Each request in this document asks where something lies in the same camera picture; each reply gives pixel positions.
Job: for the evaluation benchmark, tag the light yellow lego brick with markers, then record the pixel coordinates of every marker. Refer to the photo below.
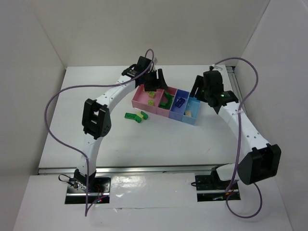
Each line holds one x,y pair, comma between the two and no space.
151,94

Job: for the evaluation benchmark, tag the small green lego brick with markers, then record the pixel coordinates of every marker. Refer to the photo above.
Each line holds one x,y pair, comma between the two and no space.
164,105

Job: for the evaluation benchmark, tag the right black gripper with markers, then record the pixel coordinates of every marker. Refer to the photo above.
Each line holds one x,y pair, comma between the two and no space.
199,87

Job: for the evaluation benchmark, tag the dark blue lego brick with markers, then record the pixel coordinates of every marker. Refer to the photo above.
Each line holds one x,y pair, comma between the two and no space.
180,102

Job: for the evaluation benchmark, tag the lime lego brick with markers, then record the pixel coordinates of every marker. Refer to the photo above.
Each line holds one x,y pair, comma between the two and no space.
151,102

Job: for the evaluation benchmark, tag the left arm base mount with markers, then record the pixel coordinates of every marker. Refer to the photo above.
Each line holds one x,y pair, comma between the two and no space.
99,192

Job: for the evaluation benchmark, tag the aluminium rail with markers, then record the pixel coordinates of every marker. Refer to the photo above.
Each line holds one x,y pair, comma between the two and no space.
139,169
245,127

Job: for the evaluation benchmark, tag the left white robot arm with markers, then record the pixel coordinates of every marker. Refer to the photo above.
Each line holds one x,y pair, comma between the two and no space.
96,120

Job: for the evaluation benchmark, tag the green yellow lego cluster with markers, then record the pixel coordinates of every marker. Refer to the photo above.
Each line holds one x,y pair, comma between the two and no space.
141,116

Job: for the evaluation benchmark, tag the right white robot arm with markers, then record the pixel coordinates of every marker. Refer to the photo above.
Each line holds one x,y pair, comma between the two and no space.
256,158

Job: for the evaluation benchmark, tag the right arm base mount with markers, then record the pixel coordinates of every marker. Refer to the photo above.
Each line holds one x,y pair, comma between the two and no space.
211,189

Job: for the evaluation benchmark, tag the green lego plate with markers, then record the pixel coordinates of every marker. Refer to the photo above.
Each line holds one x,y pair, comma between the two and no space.
169,97

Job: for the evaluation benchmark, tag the aluminium rail right side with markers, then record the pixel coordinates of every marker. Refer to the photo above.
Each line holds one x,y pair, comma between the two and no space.
245,127

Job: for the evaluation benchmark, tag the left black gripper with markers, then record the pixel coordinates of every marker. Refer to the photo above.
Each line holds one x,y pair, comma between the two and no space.
152,80

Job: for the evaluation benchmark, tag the aluminium rail front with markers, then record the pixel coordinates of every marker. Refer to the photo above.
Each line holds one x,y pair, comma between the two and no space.
139,169

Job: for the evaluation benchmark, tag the green long lego brick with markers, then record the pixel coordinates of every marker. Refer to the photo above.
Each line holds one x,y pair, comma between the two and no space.
130,116

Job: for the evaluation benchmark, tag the pink and blue compartment tray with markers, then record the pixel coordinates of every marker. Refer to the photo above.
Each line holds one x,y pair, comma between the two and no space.
172,103

